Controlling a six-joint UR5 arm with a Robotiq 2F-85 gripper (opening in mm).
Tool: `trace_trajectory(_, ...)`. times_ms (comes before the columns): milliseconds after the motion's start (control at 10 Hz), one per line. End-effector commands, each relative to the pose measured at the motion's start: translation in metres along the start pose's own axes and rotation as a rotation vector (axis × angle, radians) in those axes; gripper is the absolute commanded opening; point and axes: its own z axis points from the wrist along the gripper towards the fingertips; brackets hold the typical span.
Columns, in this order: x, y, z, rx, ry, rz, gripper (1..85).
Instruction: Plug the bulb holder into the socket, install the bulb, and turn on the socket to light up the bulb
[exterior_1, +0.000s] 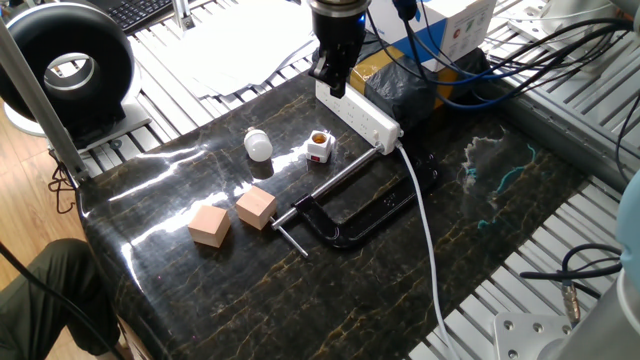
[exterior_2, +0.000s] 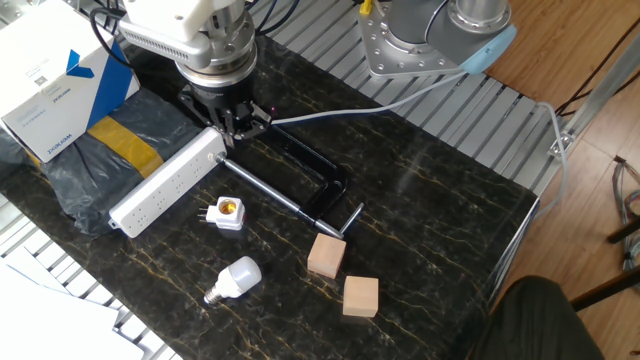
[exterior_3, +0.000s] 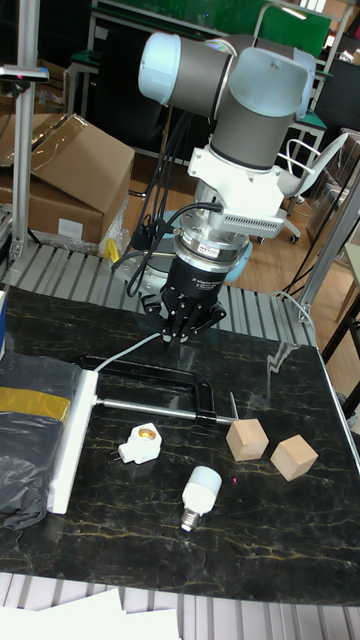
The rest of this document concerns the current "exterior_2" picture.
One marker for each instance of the white paper sheets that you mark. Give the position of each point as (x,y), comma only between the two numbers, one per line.
(50,325)

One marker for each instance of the black C-clamp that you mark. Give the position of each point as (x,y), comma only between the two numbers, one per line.
(332,187)

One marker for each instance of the dark wooden stool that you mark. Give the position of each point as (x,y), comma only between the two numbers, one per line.
(600,292)

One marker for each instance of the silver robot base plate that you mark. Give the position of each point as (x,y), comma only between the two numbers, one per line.
(395,57)

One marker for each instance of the yellow plug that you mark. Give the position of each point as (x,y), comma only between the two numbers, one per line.
(366,7)

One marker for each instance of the white blue cardboard box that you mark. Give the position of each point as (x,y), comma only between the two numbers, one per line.
(45,60)

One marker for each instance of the wooden cube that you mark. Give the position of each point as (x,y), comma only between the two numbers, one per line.
(326,256)
(361,297)

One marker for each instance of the white bulb holder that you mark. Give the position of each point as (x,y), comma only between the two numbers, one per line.
(227,217)

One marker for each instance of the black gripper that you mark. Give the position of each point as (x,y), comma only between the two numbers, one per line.
(222,97)

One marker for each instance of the white power strip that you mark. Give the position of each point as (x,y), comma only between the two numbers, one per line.
(165,185)

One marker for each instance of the black plastic wrapped package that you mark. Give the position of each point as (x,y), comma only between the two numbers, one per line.
(90,180)

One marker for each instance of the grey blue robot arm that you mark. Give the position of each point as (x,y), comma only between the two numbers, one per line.
(175,20)

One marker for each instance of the dark trousered person leg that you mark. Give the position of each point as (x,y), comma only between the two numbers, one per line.
(535,325)

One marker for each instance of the aluminium frame rail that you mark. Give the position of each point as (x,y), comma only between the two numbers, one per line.
(595,90)

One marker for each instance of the white light bulb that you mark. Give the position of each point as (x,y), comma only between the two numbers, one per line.
(240,277)

